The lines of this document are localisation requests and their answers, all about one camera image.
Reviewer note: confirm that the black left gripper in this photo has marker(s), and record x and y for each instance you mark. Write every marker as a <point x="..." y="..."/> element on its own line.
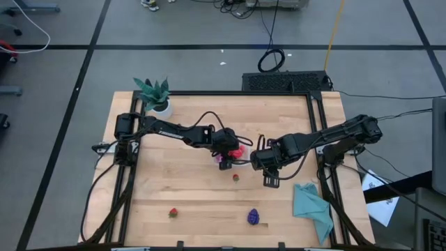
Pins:
<point x="224" y="141"/>

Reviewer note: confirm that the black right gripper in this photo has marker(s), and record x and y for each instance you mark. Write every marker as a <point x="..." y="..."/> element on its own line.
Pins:
<point x="266" y="159"/>

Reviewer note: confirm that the red toy strawberry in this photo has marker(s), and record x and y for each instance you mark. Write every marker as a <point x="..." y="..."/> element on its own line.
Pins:
<point x="173" y="212"/>
<point x="236" y="178"/>

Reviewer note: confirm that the red toy bell pepper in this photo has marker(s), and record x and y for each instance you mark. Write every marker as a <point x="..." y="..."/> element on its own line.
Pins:
<point x="237" y="152"/>

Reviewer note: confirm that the purple toy grapes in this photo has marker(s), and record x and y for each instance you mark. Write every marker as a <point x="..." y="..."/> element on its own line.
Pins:
<point x="253" y="217"/>

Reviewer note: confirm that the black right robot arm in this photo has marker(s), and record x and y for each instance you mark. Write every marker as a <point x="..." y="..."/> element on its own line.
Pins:
<point x="331" y="134"/>

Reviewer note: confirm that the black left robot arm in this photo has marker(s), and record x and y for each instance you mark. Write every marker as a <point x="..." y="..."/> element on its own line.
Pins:
<point x="174" y="134"/>

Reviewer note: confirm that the clear plastic tupperware container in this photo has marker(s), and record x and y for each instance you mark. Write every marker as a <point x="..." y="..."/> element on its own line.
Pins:
<point x="248" y="149"/>

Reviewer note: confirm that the teal cloth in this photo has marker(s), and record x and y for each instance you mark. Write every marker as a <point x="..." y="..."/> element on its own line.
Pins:
<point x="310" y="205"/>

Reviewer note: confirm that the black table clamp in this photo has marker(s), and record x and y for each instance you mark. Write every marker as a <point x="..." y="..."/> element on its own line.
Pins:
<point x="281" y="246"/>
<point x="180" y="245"/>

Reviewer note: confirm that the white plant pot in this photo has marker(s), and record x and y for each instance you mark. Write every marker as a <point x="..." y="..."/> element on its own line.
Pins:
<point x="165" y="112"/>

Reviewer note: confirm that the black perforated equipment box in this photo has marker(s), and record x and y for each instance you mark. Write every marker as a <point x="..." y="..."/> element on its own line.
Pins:
<point x="278" y="82"/>

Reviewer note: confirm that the green artificial plant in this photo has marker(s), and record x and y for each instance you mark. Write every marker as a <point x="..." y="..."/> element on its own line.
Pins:
<point x="155" y="94"/>

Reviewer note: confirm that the white printed paper sheet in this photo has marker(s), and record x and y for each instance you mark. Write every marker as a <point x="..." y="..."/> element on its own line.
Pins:
<point x="381" y="209"/>

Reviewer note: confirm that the dark desk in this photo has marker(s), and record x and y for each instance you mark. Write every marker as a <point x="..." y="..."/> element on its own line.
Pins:
<point x="400" y="186"/>

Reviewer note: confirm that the grey monitor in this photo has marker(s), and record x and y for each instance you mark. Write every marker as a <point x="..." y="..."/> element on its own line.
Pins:
<point x="439" y="146"/>

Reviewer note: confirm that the black keyboard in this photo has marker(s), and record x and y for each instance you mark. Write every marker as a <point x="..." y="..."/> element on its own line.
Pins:
<point x="435" y="237"/>

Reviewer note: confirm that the person's shoe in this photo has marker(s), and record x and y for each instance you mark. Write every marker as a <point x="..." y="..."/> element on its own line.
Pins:
<point x="150" y="4"/>

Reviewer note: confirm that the black caster wheel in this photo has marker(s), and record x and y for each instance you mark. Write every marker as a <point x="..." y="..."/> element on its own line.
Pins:
<point x="3" y="121"/>

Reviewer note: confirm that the grey furniture leg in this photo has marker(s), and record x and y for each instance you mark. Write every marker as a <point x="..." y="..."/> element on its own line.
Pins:
<point x="10" y="91"/>
<point x="35" y="7"/>

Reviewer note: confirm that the red wheeled object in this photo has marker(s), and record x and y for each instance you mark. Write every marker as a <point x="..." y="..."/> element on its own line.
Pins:
<point x="5" y="47"/>

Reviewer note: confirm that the black aluminium table frame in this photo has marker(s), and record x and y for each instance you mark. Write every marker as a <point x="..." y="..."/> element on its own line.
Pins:
<point x="278" y="93"/>

